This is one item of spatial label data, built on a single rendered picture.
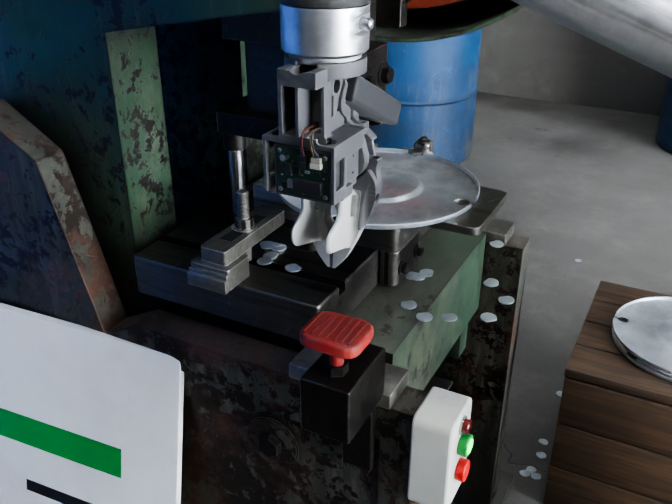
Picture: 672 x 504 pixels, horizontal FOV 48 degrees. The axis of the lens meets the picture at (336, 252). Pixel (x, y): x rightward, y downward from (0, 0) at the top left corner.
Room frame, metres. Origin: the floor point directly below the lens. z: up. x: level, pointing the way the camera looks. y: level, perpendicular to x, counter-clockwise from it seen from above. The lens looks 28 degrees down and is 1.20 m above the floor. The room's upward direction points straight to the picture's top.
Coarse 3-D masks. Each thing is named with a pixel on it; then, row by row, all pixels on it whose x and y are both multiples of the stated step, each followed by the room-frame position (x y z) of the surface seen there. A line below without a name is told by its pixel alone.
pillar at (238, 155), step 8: (232, 152) 1.01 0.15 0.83; (240, 152) 1.01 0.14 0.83; (232, 160) 1.01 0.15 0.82; (240, 160) 1.01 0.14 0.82; (232, 168) 1.01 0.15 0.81; (240, 168) 1.01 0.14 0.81; (232, 176) 1.01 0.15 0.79; (240, 176) 1.01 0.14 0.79; (232, 184) 1.01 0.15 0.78; (240, 184) 1.01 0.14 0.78; (232, 192) 1.01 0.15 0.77; (232, 200) 1.01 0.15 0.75; (232, 208) 1.01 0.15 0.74
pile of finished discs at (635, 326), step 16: (640, 304) 1.34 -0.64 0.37; (656, 304) 1.34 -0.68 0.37; (624, 320) 1.30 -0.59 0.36; (640, 320) 1.28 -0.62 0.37; (656, 320) 1.28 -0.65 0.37; (624, 336) 1.22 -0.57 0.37; (640, 336) 1.22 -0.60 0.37; (656, 336) 1.22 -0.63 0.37; (624, 352) 1.19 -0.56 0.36; (640, 352) 1.17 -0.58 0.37; (656, 352) 1.17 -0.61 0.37; (656, 368) 1.13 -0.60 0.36
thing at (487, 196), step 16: (480, 192) 0.98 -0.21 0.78; (496, 192) 0.98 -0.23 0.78; (480, 208) 0.92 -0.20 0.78; (496, 208) 0.93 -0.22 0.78; (448, 224) 0.88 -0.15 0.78; (464, 224) 0.87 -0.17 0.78; (480, 224) 0.87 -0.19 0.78; (368, 240) 0.95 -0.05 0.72; (384, 240) 0.94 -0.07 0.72; (400, 240) 0.94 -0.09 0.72; (416, 240) 1.00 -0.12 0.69; (384, 256) 0.94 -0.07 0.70; (400, 256) 0.95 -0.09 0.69; (416, 256) 1.00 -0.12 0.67; (384, 272) 0.94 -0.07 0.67; (400, 272) 0.94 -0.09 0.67
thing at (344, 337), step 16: (320, 320) 0.68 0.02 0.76; (336, 320) 0.68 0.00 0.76; (352, 320) 0.68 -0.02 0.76; (304, 336) 0.65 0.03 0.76; (320, 336) 0.65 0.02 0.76; (336, 336) 0.64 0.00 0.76; (352, 336) 0.65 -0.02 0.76; (368, 336) 0.65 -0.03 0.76; (336, 352) 0.63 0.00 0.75; (352, 352) 0.63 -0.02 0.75
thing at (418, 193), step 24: (384, 168) 1.05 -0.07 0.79; (408, 168) 1.07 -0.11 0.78; (432, 168) 1.07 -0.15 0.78; (456, 168) 1.07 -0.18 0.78; (384, 192) 0.96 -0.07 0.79; (408, 192) 0.96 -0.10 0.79; (432, 192) 0.98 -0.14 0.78; (456, 192) 0.98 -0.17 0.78; (384, 216) 0.89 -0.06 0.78; (408, 216) 0.89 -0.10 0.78; (432, 216) 0.89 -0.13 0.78; (456, 216) 0.90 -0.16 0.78
